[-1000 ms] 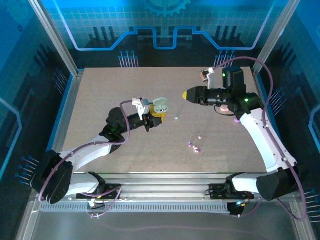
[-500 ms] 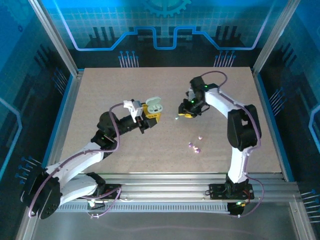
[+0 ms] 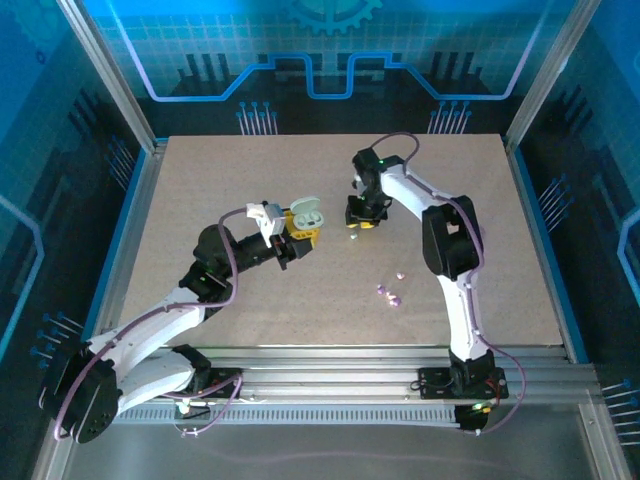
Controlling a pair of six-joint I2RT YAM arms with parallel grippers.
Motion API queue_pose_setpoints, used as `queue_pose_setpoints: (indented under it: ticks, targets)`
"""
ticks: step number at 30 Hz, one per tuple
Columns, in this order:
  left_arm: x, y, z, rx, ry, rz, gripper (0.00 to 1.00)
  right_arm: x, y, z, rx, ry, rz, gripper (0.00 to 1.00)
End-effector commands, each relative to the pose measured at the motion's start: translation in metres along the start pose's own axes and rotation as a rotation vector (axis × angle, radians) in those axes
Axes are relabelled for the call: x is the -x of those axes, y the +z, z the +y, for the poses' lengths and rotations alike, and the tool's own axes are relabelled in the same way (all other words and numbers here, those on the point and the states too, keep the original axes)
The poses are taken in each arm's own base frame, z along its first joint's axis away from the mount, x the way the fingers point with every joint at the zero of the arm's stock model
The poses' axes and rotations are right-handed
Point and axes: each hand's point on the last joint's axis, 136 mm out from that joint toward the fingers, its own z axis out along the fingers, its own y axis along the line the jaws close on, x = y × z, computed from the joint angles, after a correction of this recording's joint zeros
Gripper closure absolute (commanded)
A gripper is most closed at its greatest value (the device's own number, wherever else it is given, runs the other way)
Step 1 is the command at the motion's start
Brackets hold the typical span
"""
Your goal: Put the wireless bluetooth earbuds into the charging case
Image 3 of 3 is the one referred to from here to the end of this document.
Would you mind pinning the wide aluminium base rail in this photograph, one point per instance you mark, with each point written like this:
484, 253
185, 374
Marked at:
325, 375

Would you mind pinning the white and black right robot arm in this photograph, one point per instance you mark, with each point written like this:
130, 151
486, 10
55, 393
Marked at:
460, 310

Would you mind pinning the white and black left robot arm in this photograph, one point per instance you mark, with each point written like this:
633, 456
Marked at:
150, 325

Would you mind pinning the aluminium frame post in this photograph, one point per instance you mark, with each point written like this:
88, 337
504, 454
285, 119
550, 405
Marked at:
549, 75
111, 75

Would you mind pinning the mint earbud charging case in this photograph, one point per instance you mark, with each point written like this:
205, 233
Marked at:
309, 218

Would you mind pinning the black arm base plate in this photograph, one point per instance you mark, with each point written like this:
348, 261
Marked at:
227, 374
432, 380

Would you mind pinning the aluminium side rail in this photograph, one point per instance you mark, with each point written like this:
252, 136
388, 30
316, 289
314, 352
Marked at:
140, 220
525, 200

